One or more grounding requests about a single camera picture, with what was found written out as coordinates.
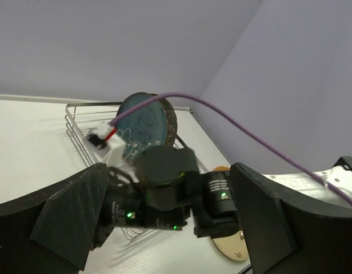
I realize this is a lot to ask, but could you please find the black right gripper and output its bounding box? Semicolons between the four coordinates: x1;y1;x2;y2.
92;146;242;248

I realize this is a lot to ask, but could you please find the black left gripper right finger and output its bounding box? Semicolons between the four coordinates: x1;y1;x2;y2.
231;163;352;273

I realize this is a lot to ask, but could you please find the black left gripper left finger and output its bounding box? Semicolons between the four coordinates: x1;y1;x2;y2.
0;163;108;273

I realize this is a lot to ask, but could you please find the teal blossom round plate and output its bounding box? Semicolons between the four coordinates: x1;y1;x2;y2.
115;101;167;163

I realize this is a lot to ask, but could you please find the grey deer pattern plate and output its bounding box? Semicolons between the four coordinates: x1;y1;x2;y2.
145;98;178;147

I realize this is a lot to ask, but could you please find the cream floral plate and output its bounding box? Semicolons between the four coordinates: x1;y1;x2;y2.
213;231;249;261

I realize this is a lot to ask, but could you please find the woven tan round plate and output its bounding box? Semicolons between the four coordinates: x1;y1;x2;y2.
213;166;230;171

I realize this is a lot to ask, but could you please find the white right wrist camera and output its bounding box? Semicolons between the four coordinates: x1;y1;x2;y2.
83;122;126;168

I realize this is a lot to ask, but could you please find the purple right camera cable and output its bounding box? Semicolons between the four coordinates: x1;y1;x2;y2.
109;91;352;211

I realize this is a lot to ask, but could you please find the wire metal dish rack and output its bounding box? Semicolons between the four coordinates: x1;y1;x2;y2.
65;102;211;242

